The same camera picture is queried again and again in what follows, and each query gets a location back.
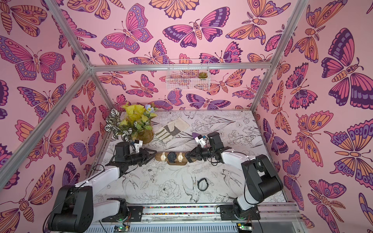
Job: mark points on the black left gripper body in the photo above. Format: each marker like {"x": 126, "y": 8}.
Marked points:
{"x": 138, "y": 158}

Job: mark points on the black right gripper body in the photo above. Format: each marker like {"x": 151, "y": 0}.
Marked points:
{"x": 197, "y": 153}

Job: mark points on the cream strap watch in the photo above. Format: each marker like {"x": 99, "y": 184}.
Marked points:
{"x": 163, "y": 157}

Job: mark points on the translucent beige watch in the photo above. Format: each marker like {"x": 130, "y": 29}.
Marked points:
{"x": 180, "y": 157}

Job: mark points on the black chunky sport watch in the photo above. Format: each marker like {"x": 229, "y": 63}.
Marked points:
{"x": 171, "y": 157}

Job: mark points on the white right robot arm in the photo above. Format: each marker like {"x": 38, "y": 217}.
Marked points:
{"x": 261, "y": 178}

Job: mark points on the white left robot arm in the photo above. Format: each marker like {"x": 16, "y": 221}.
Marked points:
{"x": 74, "y": 209}

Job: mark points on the wooden watch stand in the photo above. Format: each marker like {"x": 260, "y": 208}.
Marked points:
{"x": 185, "y": 161}

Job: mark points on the thin black watch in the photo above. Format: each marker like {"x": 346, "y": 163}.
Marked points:
{"x": 203, "y": 184}

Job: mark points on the purple pink garden trowel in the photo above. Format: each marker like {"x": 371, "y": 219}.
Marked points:
{"x": 196, "y": 135}

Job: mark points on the cream grey gardening glove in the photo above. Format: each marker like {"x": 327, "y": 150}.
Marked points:
{"x": 171, "y": 130}

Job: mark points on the potted plant yellow leaves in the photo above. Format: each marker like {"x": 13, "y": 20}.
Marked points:
{"x": 132, "y": 122}

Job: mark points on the small green succulent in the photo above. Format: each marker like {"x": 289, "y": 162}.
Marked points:
{"x": 203, "y": 75}

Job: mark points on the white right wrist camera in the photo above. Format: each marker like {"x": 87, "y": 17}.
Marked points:
{"x": 201, "y": 140}

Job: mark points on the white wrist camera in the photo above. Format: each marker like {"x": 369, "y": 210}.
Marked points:
{"x": 201, "y": 140}
{"x": 137, "y": 144}

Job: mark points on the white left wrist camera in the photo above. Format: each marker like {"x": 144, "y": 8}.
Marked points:
{"x": 137, "y": 144}

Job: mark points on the white wire wall basket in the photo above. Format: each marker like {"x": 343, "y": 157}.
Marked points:
{"x": 183, "y": 74}

